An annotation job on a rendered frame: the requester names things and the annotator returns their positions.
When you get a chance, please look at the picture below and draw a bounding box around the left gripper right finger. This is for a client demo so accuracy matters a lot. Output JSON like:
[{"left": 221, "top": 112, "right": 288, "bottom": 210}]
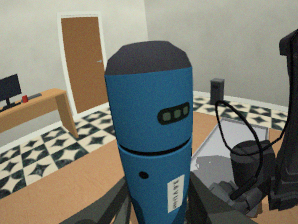
[{"left": 188, "top": 171, "right": 258, "bottom": 224}]

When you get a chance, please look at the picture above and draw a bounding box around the blue electric screwdriver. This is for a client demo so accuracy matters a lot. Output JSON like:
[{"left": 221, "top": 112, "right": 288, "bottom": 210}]
[{"left": 104, "top": 41, "right": 193, "bottom": 224}]

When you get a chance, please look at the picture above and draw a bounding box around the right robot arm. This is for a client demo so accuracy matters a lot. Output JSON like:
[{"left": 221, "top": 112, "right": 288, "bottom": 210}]
[{"left": 209, "top": 29, "right": 298, "bottom": 213}]

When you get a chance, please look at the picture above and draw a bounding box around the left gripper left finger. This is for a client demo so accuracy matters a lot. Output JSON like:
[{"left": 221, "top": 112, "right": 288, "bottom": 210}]
[{"left": 59, "top": 175, "right": 132, "bottom": 224}]

